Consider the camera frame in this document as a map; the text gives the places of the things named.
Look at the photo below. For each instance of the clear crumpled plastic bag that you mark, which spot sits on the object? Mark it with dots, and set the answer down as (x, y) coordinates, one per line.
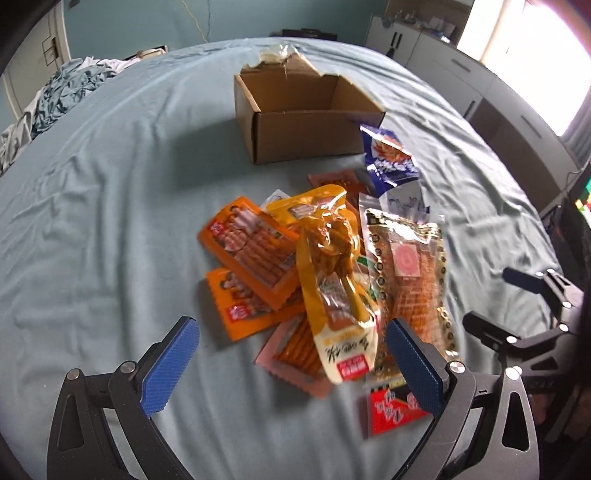
(277, 51)

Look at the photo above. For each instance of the small white snack packet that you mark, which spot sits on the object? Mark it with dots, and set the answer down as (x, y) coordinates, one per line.
(276, 197)

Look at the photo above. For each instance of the blue snack packet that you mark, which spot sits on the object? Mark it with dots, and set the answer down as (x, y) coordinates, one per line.
(388, 161)

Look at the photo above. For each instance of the grey low cabinet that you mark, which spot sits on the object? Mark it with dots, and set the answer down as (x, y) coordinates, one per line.
(508, 106)

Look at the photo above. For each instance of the crumpled grey-blue clothes pile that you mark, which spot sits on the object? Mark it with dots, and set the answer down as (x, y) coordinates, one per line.
(60, 92)

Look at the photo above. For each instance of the white panelled door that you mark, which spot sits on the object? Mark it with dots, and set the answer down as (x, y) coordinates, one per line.
(46, 46)

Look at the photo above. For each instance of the white cabinet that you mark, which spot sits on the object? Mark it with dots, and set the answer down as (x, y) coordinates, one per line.
(415, 46)

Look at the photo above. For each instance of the brown cardboard box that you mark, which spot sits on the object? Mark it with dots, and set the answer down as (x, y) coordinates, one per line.
(300, 134)

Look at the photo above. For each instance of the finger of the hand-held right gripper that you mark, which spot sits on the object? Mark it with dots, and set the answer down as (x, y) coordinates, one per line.
(485, 328)
(521, 276)

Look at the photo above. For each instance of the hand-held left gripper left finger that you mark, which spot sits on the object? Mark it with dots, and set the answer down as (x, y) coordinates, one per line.
(173, 364)

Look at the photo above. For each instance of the cluster of small containers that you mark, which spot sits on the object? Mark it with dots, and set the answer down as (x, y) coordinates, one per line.
(415, 21)

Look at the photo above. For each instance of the patterned flat board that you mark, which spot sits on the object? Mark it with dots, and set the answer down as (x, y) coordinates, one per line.
(147, 51)

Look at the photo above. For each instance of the dark orange narrow snack packet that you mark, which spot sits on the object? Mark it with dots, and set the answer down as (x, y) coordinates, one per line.
(341, 181)

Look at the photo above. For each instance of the large pink snack packet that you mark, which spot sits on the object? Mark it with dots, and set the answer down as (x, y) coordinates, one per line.
(295, 357)

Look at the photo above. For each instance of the clear packet with blue print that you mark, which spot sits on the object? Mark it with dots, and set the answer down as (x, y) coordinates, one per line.
(406, 201)

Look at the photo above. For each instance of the light blue bed sheet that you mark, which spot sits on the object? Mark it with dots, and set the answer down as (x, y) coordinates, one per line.
(115, 207)

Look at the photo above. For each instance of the dark monitor with colourful screen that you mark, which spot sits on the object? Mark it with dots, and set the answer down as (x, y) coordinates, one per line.
(582, 198)

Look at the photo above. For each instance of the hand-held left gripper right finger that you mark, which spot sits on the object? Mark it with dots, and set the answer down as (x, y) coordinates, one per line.
(413, 369)

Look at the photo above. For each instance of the gold-bordered clear snack packet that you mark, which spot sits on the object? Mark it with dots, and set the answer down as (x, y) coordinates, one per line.
(411, 286)

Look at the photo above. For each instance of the bright window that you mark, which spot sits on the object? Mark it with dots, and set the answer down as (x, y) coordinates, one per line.
(521, 46)

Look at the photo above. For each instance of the dark rectangular box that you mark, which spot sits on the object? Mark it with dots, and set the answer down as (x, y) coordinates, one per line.
(300, 33)

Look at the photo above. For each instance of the yellow snack packet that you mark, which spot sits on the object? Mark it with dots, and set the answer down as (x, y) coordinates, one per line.
(330, 286)

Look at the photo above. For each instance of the green and white snack packet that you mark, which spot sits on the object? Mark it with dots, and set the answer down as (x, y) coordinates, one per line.
(367, 272)

